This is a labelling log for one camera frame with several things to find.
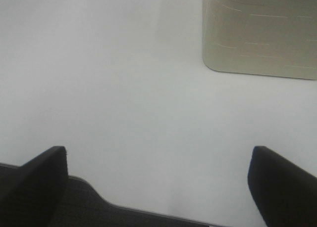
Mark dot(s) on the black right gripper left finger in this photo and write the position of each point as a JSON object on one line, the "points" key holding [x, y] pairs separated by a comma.
{"points": [[30, 194]]}

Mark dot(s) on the beige plastic bin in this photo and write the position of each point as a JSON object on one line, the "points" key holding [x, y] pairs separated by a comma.
{"points": [[261, 37]]}

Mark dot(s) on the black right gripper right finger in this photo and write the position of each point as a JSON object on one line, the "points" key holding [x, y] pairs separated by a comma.
{"points": [[284, 193]]}

